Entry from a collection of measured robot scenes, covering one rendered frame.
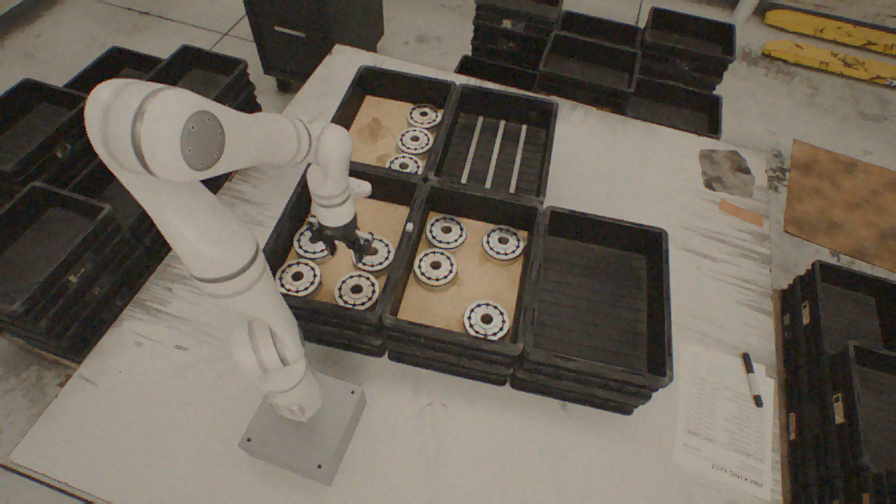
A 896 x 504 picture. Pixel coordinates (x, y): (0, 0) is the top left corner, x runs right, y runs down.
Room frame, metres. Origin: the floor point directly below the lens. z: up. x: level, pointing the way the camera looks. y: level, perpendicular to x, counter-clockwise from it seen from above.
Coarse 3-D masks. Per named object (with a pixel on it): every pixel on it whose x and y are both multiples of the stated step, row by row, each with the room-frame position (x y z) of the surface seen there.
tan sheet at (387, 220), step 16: (368, 208) 0.82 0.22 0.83; (384, 208) 0.83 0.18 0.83; (400, 208) 0.83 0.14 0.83; (304, 224) 0.75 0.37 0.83; (368, 224) 0.77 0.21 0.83; (384, 224) 0.77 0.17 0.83; (400, 224) 0.78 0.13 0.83; (288, 256) 0.65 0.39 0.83; (336, 256) 0.66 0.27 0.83; (336, 272) 0.62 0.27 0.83
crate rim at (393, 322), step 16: (464, 192) 0.82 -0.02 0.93; (480, 192) 0.83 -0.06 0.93; (416, 208) 0.76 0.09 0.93; (416, 224) 0.71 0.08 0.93; (400, 256) 0.61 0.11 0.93; (400, 272) 0.57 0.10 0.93; (528, 272) 0.61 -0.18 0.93; (528, 288) 0.56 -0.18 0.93; (384, 304) 0.49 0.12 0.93; (528, 304) 0.52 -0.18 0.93; (384, 320) 0.45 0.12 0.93; (400, 320) 0.46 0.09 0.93; (432, 336) 0.44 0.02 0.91; (448, 336) 0.43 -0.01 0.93; (464, 336) 0.44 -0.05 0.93; (480, 336) 0.44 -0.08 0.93; (512, 352) 0.42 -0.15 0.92
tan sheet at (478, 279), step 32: (480, 224) 0.80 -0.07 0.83; (416, 256) 0.68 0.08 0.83; (480, 256) 0.70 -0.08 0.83; (416, 288) 0.59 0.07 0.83; (448, 288) 0.60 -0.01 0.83; (480, 288) 0.61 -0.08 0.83; (512, 288) 0.62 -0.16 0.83; (416, 320) 0.51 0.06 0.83; (448, 320) 0.52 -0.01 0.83; (512, 320) 0.53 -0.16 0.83
